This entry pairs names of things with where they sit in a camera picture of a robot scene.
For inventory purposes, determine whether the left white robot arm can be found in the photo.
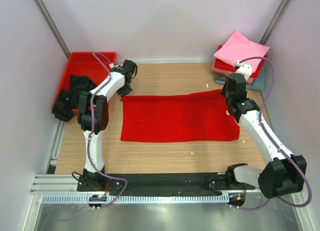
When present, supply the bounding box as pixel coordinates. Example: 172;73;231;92
77;59;138;192

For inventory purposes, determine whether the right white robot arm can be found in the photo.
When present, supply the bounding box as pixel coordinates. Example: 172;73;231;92
221;73;307;199

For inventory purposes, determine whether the folded grey t shirt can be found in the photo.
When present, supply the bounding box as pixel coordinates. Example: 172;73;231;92
214;66;265;91

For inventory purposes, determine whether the folded salmon t shirt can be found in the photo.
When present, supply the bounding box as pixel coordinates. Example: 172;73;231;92
211;63;255;84

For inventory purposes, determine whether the folded pink t shirt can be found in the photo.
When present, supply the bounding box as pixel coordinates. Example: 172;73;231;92
213;30;270;68

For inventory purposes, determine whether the red plastic bin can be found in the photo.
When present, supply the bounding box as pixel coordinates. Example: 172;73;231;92
51;52;116;116

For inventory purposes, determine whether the black t shirt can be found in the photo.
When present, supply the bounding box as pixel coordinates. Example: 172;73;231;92
52;75;97;122

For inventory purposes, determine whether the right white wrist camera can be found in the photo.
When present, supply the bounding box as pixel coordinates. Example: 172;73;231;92
235;61;253;81

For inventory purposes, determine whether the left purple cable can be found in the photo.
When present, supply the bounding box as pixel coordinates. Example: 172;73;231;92
88;52;129;208

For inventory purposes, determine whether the right aluminium frame post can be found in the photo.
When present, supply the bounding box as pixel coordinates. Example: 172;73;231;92
259;0;292;45

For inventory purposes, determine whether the aluminium frame post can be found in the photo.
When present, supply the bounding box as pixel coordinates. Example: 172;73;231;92
259;0;292;45
34;0;71;59

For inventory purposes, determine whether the left aluminium frame post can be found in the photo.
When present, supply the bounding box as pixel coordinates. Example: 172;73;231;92
34;0;71;59

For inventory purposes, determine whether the white slotted cable duct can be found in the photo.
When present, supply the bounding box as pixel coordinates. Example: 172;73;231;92
41;193;229;205

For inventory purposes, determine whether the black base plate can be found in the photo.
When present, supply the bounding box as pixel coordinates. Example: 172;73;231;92
77;172;255;197

